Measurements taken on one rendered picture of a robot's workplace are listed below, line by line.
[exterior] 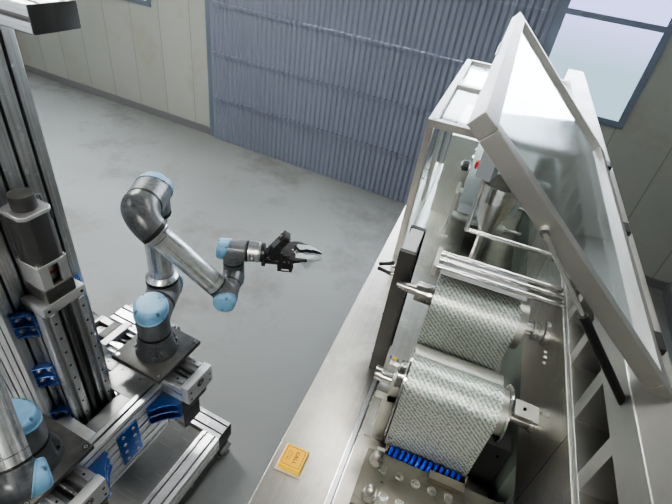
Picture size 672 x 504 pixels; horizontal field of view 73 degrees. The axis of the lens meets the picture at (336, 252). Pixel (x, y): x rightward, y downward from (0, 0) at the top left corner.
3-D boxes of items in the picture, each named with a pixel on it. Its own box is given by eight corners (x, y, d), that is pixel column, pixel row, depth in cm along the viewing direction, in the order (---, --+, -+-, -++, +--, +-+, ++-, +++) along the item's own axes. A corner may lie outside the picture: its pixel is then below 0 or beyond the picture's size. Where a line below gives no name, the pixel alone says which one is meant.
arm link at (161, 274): (142, 315, 169) (119, 187, 136) (155, 288, 181) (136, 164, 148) (175, 318, 170) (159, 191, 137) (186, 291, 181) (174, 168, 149)
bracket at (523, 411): (513, 401, 115) (516, 397, 114) (537, 410, 114) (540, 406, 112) (512, 417, 111) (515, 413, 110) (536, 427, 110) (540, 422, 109)
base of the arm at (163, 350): (126, 352, 167) (122, 334, 161) (156, 326, 178) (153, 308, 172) (158, 369, 163) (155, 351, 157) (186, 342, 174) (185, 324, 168)
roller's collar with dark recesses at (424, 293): (415, 291, 140) (420, 275, 136) (434, 298, 139) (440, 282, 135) (411, 304, 135) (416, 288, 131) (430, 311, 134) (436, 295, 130)
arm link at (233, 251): (219, 251, 165) (219, 232, 159) (250, 254, 165) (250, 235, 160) (215, 264, 158) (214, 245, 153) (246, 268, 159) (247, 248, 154)
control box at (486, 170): (477, 168, 144) (487, 138, 138) (497, 175, 142) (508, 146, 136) (469, 175, 140) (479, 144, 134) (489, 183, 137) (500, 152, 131)
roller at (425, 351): (410, 360, 142) (419, 334, 135) (491, 391, 137) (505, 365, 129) (400, 389, 133) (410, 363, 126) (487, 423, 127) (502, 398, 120)
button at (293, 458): (287, 446, 137) (288, 442, 136) (308, 455, 136) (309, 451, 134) (277, 467, 132) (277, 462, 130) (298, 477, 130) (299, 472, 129)
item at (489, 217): (439, 297, 201) (479, 184, 167) (470, 307, 198) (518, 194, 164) (433, 317, 191) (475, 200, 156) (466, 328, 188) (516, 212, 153)
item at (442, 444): (384, 441, 130) (398, 403, 118) (466, 475, 124) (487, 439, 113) (384, 442, 129) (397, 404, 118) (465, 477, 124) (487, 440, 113)
